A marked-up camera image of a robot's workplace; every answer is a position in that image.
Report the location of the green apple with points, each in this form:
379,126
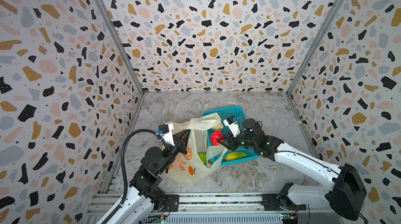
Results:
202,157

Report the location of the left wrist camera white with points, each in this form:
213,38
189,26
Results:
165,132

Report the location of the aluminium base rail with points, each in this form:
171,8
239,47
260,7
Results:
237,208

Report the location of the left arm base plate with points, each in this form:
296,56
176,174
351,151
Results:
169,202

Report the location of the beige garlic bulb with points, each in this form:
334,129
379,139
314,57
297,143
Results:
218,127

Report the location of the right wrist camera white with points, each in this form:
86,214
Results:
232,123

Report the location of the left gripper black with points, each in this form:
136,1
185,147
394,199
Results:
181,143

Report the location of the green yellow mango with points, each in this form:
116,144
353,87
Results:
236,155

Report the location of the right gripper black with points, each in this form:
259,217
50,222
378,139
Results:
235,141

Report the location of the red pepper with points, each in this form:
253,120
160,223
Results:
215,137

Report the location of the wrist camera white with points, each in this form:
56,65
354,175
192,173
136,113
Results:
165,132
232,123

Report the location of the yellow plastic bag orange prints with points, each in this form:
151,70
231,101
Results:
189,168

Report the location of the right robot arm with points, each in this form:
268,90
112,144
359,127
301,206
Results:
340,186

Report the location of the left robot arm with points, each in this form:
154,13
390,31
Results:
142,194

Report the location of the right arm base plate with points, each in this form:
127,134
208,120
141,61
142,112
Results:
274,202

